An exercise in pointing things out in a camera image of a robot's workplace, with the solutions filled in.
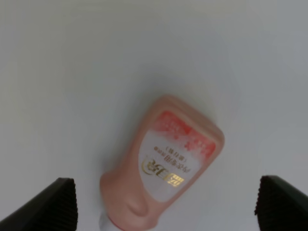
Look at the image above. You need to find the pink detergent bottle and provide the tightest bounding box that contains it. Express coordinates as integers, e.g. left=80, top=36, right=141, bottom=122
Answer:
left=100, top=95, right=225, bottom=231

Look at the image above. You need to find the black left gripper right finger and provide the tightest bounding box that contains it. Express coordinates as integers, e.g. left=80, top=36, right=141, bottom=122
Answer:
left=255, top=175, right=308, bottom=231

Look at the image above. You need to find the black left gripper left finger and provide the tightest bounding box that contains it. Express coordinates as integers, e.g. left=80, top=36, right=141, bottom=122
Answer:
left=0, top=178, right=78, bottom=231

